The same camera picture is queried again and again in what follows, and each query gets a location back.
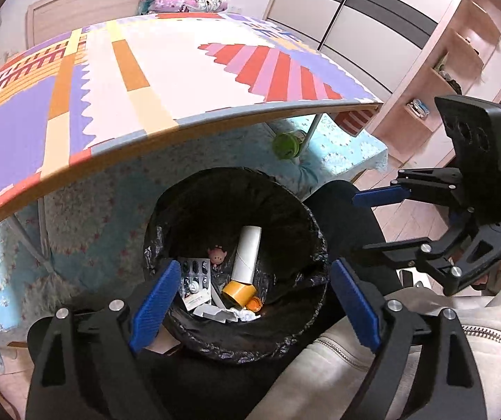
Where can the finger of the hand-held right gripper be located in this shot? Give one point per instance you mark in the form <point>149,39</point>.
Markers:
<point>408,249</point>
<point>377,197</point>

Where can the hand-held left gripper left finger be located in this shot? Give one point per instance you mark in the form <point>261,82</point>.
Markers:
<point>154,304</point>

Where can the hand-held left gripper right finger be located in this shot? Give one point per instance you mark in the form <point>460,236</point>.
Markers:
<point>355,306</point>

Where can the silver blister pack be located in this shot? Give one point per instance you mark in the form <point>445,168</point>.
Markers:
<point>194,273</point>

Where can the white plastic tray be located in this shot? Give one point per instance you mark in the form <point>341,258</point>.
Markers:
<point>220,313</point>

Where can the yellow tape roll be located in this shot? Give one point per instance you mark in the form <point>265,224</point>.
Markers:
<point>237,293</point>

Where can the orange bottle cap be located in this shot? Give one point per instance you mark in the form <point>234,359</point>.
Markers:
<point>255,304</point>

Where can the white paper roll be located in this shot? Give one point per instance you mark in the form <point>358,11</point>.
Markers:
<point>247,249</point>

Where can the trash bin with black bag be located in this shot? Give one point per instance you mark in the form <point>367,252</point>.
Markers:
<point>233,201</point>

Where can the pink toy figure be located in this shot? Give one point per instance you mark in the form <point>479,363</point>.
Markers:
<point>217,256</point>

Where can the blue and white shelf item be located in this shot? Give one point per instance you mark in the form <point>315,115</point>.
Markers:
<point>417,108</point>

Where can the dark shelf items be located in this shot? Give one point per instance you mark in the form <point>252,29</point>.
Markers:
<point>448,76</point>

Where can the metal table leg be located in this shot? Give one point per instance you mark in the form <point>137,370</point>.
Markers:
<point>42,236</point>
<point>311,129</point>

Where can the green round cup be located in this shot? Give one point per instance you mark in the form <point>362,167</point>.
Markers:
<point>286,145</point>

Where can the light blue bedsheet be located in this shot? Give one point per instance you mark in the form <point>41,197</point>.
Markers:
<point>102,210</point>

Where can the person's white jacket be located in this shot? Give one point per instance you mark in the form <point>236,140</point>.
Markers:
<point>495,350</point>

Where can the white and grey wardrobe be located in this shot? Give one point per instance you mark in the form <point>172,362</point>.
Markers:
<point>364,0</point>

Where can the pink floral folded blanket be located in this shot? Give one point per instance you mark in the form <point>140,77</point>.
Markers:
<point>189,3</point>

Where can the beige wooden headboard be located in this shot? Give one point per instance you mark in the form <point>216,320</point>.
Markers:
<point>80,4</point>

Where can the beige wall shelving unit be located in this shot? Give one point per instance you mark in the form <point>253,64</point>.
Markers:
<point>464,39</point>

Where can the white wall socket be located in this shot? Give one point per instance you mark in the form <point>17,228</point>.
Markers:
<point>235,9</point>

